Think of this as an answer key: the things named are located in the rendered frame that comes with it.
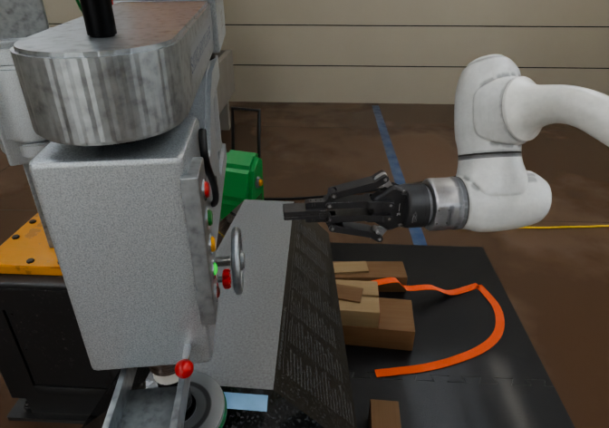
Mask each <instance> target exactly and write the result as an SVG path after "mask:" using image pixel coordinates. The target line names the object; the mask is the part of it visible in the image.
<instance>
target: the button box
mask: <svg viewBox="0 0 609 428"><path fill-rule="evenodd" d="M205 178H206V174H205V166H204V159H203V157H192V160H191V163H190V166H189V170H188V173H186V174H185V175H181V177H180V187H181V193H182V199H183V205H184V211H185V218H186V224H187V231H188V243H189V249H190V255H191V261H192V267H193V274H194V280H195V287H196V293H197V300H198V311H199V317H200V324H201V325H202V326H205V325H215V324H216V322H217V316H218V302H216V299H215V283H216V282H218V277H217V275H216V278H215V279H213V276H212V259H213V258H215V253H214V252H213V254H212V255H210V252H209V234H210V233H211V234H212V229H211V226H210V228H209V229H208V228H207V223H206V208H207V207H209V205H208V198H207V200H206V201H204V199H203V193H202V181H203V179H205Z"/></svg>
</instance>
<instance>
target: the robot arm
mask: <svg viewBox="0 0 609 428"><path fill-rule="evenodd" d="M553 123H563V124H568V125H571V126H574V127H576V128H577V129H579V130H581V131H584V132H586V133H587V134H589V135H590V136H592V137H594V138H595V139H597V140H599V141H600V142H601V143H603V144H604V145H606V146H608V147H609V96H608V95H606V94H603V93H601V92H597V91H594V90H591V89H588V88H585V87H581V86H575V85H567V84H545V85H538V84H535V82H534V81H532V80H531V79H530V78H528V77H526V76H521V73H520V71H519V69H518V67H517V66H516V64H515V63H514V62H513V61H512V60H511V59H509V58H508V57H506V56H503V55H501V54H489V55H485V56H481V57H479V58H477V59H475V60H474V61H472V62H470V63H469V64H468V65H467V67H466V68H465V69H464V70H463V71H462V73H461V75H460V77H459V81H458V84H457V88H456V93H455V102H454V132H455V141H456V144H457V149H458V168H457V174H456V177H448V178H428V179H425V180H424V181H423V182H420V183H403V184H397V183H395V182H390V180H389V177H388V175H387V174H386V172H385V171H384V170H380V171H378V172H376V173H375V174H373V175H372V176H370V177H366V178H363V179H359V180H353V181H349V182H346V183H343V184H339V185H335V186H332V187H330V188H329V189H328V192H327V194H325V195H324V197H323V198H320V199H306V200H305V203H286V204H283V213H284V220H297V219H305V222H308V223H310V222H325V223H326V225H327V226H328V228H329V230H330V231H331V232H335V233H342V234H347V235H354V236H360V237H366V238H372V239H374V240H375V241H377V242H382V240H383V237H382V235H383V234H384V233H385V232H386V230H387V229H388V230H390V229H395V228H397V227H402V228H421V227H424V228H425V229H427V230H447V229H452V230H456V229H467V230H471V231H476V232H495V231H503V230H510V229H519V228H523V227H526V226H530V225H533V224H536V223H538V222H539V221H541V220H542V219H543V218H544V217H545V216H546V215H547V213H548V211H549V210H550V207H551V203H552V192H551V189H550V186H549V185H548V183H547V182H546V181H545V180H544V179H543V178H541V177H540V176H538V175H537V174H535V173H534V172H532V171H530V170H526V168H525V165H524V162H523V159H522V144H524V143H526V142H527V141H531V140H533V139H535V137H536V136H537V135H538V134H539V133H540V131H541V129H542V127H544V126H546V125H548V124H553ZM377 188H380V189H379V190H377V191H375V192H374V193H364V194H363V195H354V194H357V193H361V192H365V191H368V190H374V189H377ZM355 221H366V222H375V223H377V224H379V225H380V226H376V225H373V226H371V225H367V224H362V223H356V222H355Z"/></svg>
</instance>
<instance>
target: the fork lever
mask: <svg viewBox="0 0 609 428"><path fill-rule="evenodd" d="M137 368H138V367H134V368H122V369H121V372H120V375H119V378H118V381H117V384H116V386H115V389H114V392H113V396H112V399H111V403H110V406H109V409H108V412H107V414H106V417H105V420H104V423H103V426H102V428H183V427H184V422H185V415H186V410H187V403H188V397H189V386H190V379H191V376H190V377H188V378H185V379H182V378H179V381H178V386H170V387H159V388H148V389H137V390H131V388H132V384H133V381H134V377H135V374H136V372H137Z"/></svg>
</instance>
